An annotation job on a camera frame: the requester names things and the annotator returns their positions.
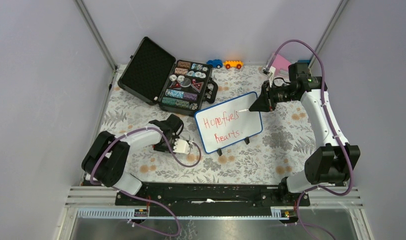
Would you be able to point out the white marker pen body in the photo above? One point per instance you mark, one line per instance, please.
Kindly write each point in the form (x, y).
(243, 110)

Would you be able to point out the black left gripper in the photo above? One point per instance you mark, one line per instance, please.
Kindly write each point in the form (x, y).
(157, 147)

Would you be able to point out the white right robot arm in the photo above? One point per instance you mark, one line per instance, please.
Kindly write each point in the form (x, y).
(331, 166)

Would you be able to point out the orange toy car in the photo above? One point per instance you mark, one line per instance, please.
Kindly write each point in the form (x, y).
(233, 64)

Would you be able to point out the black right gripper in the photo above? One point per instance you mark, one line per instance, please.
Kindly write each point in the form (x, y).
(262, 104)

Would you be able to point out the blue framed whiteboard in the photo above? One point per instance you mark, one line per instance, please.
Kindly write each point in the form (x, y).
(220, 125)

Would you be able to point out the blue toy car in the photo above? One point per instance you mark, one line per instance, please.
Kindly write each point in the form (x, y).
(215, 63)

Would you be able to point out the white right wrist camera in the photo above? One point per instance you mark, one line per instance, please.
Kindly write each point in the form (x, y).
(268, 73)

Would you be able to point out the floral tablecloth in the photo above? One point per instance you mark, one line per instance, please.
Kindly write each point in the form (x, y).
(286, 141)

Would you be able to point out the blue block in corner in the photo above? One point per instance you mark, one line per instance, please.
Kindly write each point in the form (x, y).
(304, 61)

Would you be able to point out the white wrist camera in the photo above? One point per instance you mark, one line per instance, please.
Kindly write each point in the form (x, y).
(268, 73)
(181, 146)

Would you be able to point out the pink plastic stand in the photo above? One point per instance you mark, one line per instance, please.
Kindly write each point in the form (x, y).
(279, 62)

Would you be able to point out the black poker chip case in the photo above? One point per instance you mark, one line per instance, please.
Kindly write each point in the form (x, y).
(156, 77)

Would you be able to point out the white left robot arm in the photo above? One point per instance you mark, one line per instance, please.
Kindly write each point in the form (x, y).
(106, 159)

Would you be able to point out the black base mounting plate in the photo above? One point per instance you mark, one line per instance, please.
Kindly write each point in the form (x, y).
(213, 200)

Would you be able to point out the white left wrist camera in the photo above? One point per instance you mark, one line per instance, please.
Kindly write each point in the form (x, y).
(181, 146)

